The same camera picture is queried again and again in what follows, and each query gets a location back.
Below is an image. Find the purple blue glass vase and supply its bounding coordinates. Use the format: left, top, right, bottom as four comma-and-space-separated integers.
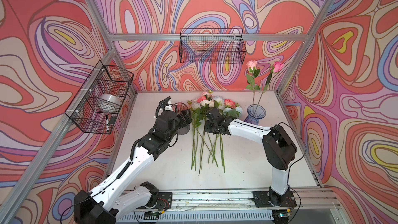
244, 104, 266, 125

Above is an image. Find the black wire basket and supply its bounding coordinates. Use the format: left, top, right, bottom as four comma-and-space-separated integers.
179, 27, 247, 64
65, 61, 134, 134

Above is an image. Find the light pink rose stem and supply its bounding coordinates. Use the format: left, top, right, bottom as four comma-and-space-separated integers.
245, 60, 261, 105

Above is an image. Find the red pink rose stem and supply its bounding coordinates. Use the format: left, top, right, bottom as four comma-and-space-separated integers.
219, 99, 239, 173

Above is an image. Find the black wire basket back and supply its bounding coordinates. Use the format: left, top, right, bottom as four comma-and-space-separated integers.
179, 27, 247, 64

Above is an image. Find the white cream rose stem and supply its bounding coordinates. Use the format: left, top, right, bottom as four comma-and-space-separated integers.
199, 100, 216, 171

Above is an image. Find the silver tape roll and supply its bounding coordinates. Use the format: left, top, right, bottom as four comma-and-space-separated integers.
99, 93, 122, 105

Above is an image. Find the pale pink rose bunch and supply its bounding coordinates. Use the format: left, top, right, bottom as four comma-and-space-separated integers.
188, 91, 218, 175

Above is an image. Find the hot pink rose stem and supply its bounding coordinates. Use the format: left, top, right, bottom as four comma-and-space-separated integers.
254, 62, 285, 111

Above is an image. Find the black wire basket left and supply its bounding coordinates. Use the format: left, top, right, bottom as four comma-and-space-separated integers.
65, 61, 134, 134

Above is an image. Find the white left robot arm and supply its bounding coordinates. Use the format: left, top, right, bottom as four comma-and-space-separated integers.
73, 97, 192, 224

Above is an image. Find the red rimmed glass vase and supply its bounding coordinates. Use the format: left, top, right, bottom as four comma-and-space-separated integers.
177, 124, 191, 135

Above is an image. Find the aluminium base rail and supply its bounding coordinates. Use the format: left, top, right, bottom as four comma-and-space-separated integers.
118, 187, 349, 224

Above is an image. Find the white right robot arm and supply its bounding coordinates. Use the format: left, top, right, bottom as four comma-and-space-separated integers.
205, 108, 297, 207

